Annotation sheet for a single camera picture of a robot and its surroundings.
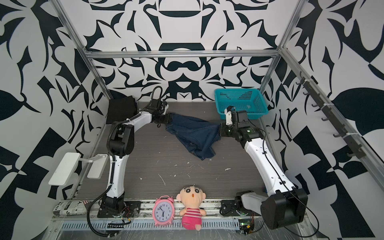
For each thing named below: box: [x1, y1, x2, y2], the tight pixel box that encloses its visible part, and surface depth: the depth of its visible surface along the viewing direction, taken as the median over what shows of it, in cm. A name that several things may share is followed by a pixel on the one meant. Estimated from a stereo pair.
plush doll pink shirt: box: [176, 184, 207, 231], surface depth 71 cm
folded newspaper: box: [53, 200, 92, 216], surface depth 73 cm
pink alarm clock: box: [152, 195, 175, 227], surface depth 73 cm
